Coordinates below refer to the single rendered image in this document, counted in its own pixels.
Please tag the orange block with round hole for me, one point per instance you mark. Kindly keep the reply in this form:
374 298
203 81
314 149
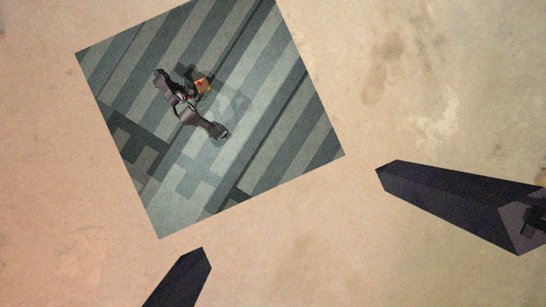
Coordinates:
205 86

